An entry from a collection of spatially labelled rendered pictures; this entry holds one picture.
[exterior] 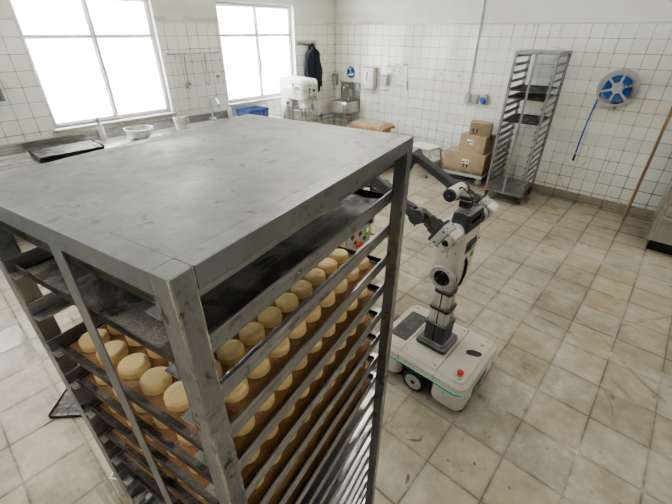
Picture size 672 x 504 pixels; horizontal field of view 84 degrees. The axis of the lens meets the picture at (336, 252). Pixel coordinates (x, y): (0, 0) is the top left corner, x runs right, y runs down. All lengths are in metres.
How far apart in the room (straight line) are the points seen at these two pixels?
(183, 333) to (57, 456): 2.40
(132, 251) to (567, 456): 2.50
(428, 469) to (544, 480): 0.60
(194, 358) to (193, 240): 0.13
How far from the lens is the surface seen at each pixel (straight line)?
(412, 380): 2.56
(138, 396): 0.74
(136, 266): 0.41
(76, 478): 2.65
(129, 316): 0.60
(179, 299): 0.39
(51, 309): 0.86
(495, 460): 2.49
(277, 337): 0.62
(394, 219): 0.91
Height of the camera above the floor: 2.02
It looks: 31 degrees down
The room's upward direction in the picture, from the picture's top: straight up
